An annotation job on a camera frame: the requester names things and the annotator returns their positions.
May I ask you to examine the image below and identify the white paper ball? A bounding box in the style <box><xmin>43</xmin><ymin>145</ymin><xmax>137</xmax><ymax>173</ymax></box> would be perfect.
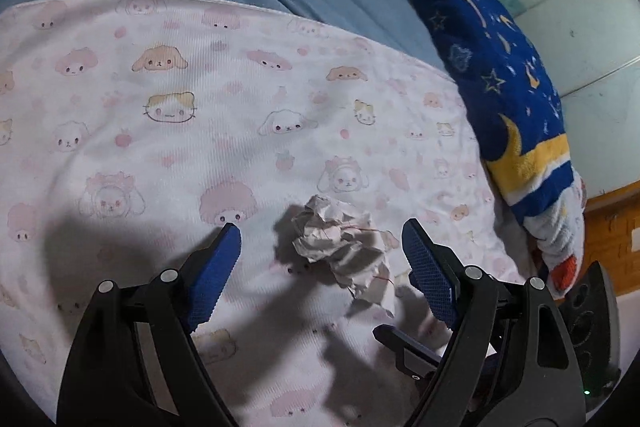
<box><xmin>275</xmin><ymin>194</ymin><xmax>398</xmax><ymax>313</ymax></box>

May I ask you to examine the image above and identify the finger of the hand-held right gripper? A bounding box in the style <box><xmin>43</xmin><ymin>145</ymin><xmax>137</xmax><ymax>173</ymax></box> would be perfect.
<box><xmin>372</xmin><ymin>324</ymin><xmax>446</xmax><ymax>380</ymax></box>

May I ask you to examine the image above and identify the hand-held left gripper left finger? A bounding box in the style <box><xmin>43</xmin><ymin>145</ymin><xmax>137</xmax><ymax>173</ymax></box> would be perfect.
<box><xmin>56</xmin><ymin>222</ymin><xmax>244</xmax><ymax>427</ymax></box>

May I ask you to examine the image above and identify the blue star moon blanket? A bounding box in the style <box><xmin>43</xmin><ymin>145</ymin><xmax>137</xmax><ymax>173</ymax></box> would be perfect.
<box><xmin>345</xmin><ymin>0</ymin><xmax>588</xmax><ymax>303</ymax></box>

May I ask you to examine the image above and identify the orange wooden board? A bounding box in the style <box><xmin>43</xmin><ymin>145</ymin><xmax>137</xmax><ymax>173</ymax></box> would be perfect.
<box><xmin>582</xmin><ymin>179</ymin><xmax>640</xmax><ymax>295</ymax></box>

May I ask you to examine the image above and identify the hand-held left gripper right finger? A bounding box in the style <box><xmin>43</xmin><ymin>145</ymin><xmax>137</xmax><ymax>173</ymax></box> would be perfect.
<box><xmin>401</xmin><ymin>218</ymin><xmax>587</xmax><ymax>427</ymax></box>

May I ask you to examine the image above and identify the white pink printed blanket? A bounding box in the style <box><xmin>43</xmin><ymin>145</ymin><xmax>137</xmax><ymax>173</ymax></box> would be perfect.
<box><xmin>0</xmin><ymin>0</ymin><xmax>531</xmax><ymax>427</ymax></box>

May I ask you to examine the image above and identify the frosted glass sliding door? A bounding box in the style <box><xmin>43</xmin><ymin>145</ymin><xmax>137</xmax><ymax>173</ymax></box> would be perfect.
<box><xmin>480</xmin><ymin>0</ymin><xmax>640</xmax><ymax>200</ymax></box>

